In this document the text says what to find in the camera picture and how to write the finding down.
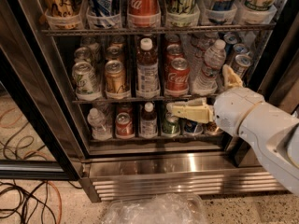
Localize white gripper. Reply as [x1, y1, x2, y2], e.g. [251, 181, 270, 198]
[166, 64, 264, 136]

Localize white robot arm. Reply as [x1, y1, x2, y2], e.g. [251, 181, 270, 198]
[166, 64, 299, 195]

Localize bottom shelf gold can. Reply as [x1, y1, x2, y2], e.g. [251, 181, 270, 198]
[205, 122, 223, 135]

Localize bottom shelf blue can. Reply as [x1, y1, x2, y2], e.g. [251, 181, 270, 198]
[183, 119, 203, 136]

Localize front silver slim can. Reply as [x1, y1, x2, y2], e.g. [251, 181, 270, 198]
[232, 54, 252, 77]

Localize silver slim can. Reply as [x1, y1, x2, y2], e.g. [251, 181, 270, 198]
[232, 54, 252, 77]
[226, 43, 249, 65]

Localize bottom shelf green can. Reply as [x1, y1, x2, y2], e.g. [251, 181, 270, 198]
[162, 112, 180, 135]

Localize rear blue slim can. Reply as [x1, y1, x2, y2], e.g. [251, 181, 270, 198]
[223, 33, 239, 54]

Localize brown tea bottle middle shelf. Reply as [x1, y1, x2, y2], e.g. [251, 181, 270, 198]
[136, 37, 159, 92]

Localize bottom shelf tea bottle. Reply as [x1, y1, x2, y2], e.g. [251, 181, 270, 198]
[139, 102, 158, 138]

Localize bottom shelf red coke can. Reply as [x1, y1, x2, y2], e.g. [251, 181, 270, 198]
[116, 112, 135, 138]

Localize shelf red coke can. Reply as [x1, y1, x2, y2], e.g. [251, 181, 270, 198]
[116, 112, 135, 138]
[128, 0, 158, 27]

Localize front gold can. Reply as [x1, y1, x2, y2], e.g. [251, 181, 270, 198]
[105, 60, 126, 93]

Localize top shelf red coke can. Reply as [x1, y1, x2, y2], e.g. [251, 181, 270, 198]
[128, 0, 158, 27]

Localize rear gold can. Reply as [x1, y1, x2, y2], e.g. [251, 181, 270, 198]
[110, 35, 126, 49]

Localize bottom shelf water bottle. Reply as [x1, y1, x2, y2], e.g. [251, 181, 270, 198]
[87, 108, 112, 141]

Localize stainless steel fridge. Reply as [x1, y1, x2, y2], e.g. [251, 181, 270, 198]
[1, 0, 298, 203]

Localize front white green can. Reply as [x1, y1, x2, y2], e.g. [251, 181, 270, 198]
[72, 62, 99, 94]

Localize rear white green can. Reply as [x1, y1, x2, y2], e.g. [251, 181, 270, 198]
[80, 36, 100, 62]

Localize left glass fridge door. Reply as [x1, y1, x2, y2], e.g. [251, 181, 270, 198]
[0, 0, 82, 180]

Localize front clear water bottle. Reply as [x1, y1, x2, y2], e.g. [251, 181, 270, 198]
[196, 39, 226, 90]

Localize clear water bottle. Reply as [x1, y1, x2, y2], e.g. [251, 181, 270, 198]
[196, 39, 226, 90]
[191, 32, 219, 71]

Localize rear clear water bottle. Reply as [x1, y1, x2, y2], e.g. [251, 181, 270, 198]
[191, 32, 219, 71]

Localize clear plastic bin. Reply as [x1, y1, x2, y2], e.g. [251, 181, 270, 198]
[100, 193, 208, 224]

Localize middle wire shelf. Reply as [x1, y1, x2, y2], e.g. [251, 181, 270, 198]
[72, 93, 219, 105]

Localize wire shelf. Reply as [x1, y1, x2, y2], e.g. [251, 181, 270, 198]
[72, 93, 219, 105]
[41, 23, 276, 36]

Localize top wire shelf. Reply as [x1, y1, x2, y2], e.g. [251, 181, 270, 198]
[41, 23, 276, 36]

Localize black and orange cables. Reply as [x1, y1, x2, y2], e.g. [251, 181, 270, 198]
[0, 180, 82, 224]

